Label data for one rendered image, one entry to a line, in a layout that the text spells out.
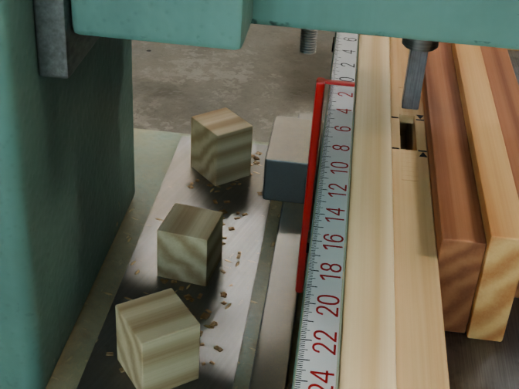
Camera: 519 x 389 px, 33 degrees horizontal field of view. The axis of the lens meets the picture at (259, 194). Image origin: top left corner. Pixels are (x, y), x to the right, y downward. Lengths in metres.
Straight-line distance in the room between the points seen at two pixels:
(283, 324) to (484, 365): 0.17
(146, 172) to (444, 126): 0.30
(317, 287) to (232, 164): 0.36
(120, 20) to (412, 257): 0.17
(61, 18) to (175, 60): 2.50
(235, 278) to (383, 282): 0.25
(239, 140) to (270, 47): 2.37
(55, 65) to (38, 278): 0.11
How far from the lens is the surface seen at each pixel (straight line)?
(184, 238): 0.56
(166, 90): 2.69
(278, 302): 0.54
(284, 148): 0.63
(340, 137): 0.43
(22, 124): 0.41
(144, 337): 0.48
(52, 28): 0.41
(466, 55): 0.54
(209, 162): 0.68
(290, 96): 2.69
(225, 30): 0.40
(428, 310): 0.35
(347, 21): 0.43
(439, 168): 0.43
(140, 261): 0.60
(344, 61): 0.51
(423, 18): 0.43
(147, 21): 0.40
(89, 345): 0.53
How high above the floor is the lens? 1.16
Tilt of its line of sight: 32 degrees down
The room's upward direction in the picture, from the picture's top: 4 degrees clockwise
